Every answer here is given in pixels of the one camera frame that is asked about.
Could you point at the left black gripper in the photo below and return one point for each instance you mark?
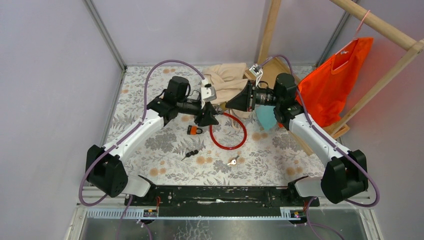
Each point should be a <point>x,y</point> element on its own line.
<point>207,118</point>

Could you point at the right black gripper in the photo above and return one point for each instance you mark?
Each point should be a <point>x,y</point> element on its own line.
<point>244,101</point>

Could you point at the red cable lock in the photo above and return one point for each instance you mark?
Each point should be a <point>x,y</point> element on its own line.
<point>233,139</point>

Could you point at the small black key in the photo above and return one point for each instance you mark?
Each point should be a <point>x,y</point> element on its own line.
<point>190,154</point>

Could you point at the silver key pair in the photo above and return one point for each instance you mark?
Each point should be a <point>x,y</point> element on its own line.
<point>233,161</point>

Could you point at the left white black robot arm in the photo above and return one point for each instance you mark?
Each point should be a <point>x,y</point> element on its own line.
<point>105,164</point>

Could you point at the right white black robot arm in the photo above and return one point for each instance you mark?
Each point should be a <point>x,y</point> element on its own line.
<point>345,170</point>

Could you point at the teal t-shirt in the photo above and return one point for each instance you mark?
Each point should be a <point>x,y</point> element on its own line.
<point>266,117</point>

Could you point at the beige crumpled cloth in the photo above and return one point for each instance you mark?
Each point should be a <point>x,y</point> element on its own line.
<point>227,79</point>

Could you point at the wooden clothes rack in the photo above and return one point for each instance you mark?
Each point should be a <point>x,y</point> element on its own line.
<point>412,47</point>

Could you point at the floral patterned mat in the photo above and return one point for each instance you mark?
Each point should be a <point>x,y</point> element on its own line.
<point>268,158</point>

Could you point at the orange t-shirt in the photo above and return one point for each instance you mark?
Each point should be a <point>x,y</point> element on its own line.
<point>325,90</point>

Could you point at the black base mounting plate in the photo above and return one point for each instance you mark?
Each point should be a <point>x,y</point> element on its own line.
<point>222,201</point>

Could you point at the pink clothes hanger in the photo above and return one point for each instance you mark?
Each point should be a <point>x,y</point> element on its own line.
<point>355,36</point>

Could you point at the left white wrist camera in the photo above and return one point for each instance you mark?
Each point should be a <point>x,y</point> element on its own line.
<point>207,92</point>

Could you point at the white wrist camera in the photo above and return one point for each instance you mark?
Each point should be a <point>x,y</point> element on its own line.
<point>257,71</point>
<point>207,92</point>

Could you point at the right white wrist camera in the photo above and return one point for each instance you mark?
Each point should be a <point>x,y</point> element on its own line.
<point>257,71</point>

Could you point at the right aluminium frame rail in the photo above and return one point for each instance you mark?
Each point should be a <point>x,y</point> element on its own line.
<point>333,38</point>

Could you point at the aluminium frame rail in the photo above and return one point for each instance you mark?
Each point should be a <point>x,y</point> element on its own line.
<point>98,21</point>
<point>333,38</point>

